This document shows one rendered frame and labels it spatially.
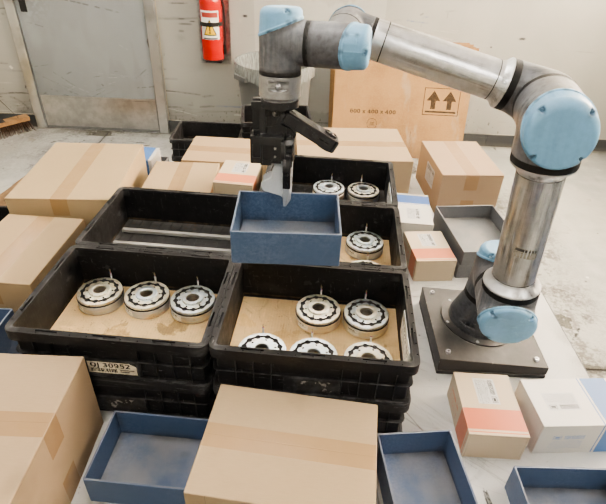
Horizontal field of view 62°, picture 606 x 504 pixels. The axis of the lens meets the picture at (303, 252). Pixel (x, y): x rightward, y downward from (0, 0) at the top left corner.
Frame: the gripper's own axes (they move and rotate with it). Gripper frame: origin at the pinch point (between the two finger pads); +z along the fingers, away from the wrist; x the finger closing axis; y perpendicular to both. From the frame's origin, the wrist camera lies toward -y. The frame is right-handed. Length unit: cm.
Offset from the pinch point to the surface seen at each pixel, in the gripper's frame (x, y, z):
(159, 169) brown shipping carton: -65, 48, 21
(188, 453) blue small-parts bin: 27, 17, 45
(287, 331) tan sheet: 4.8, -0.8, 30.1
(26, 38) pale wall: -304, 218, 15
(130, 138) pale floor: -296, 146, 86
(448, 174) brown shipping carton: -74, -51, 20
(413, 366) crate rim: 23.2, -25.1, 21.7
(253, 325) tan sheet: 3.6, 7.0, 29.9
